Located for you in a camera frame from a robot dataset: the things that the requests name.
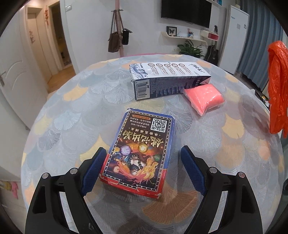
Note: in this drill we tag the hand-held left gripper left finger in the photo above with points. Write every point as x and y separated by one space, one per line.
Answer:
92 173

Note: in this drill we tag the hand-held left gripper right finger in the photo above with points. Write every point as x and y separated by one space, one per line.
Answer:
193 168

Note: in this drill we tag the dragon print card box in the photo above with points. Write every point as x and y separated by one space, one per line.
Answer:
137 153

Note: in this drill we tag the orange plastic bag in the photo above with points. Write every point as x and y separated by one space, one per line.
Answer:
277 90

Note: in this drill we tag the pink soft packet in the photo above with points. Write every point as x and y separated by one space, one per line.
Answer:
203 97

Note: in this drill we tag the pink yellow toy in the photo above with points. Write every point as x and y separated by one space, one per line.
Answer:
12 187

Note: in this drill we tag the blue white printed carton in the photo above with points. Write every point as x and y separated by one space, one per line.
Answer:
166 72

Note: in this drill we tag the black acoustic guitar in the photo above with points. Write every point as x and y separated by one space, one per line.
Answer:
212 54

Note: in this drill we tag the potted green plant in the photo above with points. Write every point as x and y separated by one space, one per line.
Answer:
191 49

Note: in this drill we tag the white panel door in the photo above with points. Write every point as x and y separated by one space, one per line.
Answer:
18 78

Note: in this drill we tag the low wavy white shelf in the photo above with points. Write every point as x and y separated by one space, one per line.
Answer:
182 37

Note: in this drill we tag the brown hanging bag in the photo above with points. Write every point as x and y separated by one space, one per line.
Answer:
114 42

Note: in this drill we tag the hallway wooden door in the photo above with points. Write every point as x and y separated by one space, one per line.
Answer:
38 51

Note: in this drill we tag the pen holder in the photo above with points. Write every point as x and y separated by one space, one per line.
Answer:
190 34

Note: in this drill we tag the white refrigerator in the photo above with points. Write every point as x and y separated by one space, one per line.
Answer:
234 38

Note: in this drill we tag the blue beige curtain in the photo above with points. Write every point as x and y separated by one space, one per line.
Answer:
256 45

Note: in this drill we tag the framed butterfly picture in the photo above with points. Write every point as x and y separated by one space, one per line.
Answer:
171 31

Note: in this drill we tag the black hanging bag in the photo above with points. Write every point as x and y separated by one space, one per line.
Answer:
126 37

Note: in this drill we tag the door sticker decoration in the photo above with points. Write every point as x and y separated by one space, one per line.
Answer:
32 37

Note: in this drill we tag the red hanging decoration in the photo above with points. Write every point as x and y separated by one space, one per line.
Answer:
46 12

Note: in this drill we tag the pink coat rack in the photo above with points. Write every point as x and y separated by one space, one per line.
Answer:
118 6

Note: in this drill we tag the small blue box shelf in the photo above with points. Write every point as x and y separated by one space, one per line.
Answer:
219 1

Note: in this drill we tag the white red wall box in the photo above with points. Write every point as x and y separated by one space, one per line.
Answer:
210 36

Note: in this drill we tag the wall mounted television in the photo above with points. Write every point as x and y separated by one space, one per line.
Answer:
186 10

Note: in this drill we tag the wall light switch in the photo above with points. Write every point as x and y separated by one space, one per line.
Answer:
69 8

